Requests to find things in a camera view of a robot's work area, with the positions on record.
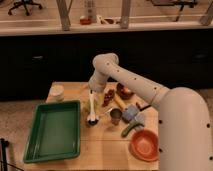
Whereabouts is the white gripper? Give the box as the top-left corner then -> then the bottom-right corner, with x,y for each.
87,76 -> 106,122

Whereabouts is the brush with wooden handle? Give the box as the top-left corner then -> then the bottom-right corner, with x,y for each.
87,108 -> 112,126

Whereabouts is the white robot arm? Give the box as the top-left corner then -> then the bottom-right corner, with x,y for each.
89,53 -> 213,171

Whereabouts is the small metal cup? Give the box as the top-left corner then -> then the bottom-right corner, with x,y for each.
110,108 -> 122,125

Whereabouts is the brown grape bunch toy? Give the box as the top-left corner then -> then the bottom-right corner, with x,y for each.
102,89 -> 115,107

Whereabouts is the wooden table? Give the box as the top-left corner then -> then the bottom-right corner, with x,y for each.
23,82 -> 159,171

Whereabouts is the wooden rolling pin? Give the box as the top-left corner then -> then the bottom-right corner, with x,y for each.
114,94 -> 127,110

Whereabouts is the green cucumber toy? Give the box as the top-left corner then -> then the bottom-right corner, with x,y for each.
121,122 -> 144,138

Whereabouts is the blue grey sponge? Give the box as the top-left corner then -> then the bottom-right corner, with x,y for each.
122,105 -> 139,122

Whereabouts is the dark red bowl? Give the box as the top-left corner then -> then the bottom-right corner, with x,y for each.
116,83 -> 134,100

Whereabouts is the green plastic tray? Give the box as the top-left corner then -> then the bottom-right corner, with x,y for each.
23,100 -> 81,163

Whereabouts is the orange plastic bowl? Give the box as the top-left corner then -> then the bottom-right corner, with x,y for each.
129,129 -> 158,162

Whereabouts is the black office chair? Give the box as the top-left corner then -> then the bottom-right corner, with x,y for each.
8,0 -> 43,16

